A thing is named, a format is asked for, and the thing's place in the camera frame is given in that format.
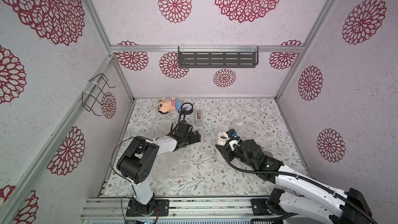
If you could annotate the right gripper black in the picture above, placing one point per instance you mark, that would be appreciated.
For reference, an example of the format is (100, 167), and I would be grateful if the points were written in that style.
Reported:
(232, 151)

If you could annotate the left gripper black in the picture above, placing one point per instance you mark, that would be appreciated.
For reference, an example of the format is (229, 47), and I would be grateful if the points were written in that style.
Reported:
(194, 139)

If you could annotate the cream ribbed vase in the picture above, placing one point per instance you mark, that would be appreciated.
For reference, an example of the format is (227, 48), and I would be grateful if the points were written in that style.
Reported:
(222, 138)

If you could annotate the bubble wrap sheet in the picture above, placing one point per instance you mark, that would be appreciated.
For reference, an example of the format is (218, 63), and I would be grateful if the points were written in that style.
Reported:
(240, 126)
(175, 165)

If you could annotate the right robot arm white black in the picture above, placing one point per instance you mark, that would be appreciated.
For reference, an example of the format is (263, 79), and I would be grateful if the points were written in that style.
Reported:
(294, 194)

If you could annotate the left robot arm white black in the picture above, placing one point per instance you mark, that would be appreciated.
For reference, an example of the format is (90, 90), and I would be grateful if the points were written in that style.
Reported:
(137, 160)

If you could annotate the black alarm clock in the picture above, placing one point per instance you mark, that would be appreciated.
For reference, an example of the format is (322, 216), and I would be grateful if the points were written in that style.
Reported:
(186, 109)

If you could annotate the plush boy doll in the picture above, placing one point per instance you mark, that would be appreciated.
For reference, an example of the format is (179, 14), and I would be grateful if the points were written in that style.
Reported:
(165, 106)

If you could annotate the dark grey wall shelf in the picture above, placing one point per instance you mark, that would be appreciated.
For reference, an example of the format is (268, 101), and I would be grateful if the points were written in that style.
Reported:
(218, 59)

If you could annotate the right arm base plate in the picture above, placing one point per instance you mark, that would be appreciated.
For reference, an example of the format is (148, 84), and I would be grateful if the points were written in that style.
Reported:
(264, 206)

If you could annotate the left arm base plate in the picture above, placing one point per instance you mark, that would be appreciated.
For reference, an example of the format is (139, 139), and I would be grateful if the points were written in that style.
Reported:
(147, 207)

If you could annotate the black wire wall rack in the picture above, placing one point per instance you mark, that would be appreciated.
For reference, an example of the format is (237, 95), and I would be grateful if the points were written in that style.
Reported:
(93, 95)

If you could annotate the aluminium rail base frame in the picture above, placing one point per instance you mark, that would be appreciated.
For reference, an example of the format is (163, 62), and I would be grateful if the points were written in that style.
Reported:
(176, 208)

